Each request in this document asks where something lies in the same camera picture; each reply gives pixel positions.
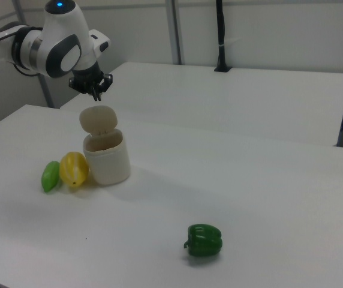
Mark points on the cream lidded garbage bin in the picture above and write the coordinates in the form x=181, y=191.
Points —
x=108, y=168

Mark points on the yellow striped toy melon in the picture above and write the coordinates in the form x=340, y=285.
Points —
x=72, y=169

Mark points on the dark green toy bell pepper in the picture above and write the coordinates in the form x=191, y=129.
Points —
x=204, y=241

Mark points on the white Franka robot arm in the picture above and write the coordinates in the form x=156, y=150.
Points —
x=63, y=30

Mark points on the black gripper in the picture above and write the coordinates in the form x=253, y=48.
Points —
x=86, y=79

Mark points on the white rectangular table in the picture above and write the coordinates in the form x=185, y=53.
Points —
x=234, y=99

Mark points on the black pole with clamp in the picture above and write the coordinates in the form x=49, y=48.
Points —
x=221, y=30

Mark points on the light green toy vegetable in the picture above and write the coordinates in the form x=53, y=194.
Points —
x=50, y=178

